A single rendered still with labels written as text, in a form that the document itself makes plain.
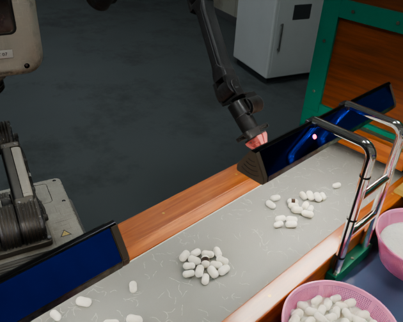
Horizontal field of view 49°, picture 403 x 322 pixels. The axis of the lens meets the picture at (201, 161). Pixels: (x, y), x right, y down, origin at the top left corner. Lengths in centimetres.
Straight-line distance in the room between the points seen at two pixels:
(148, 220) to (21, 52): 57
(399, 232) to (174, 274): 69
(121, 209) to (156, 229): 129
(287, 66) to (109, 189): 223
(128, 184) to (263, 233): 154
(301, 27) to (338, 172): 267
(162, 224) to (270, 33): 296
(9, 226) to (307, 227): 85
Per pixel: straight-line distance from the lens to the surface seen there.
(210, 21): 154
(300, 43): 422
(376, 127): 170
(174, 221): 128
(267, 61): 410
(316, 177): 158
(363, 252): 137
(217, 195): 138
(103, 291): 114
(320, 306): 115
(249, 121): 140
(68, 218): 177
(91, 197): 264
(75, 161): 297
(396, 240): 143
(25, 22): 126
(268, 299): 111
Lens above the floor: 160
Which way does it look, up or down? 33 degrees down
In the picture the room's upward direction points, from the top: 3 degrees clockwise
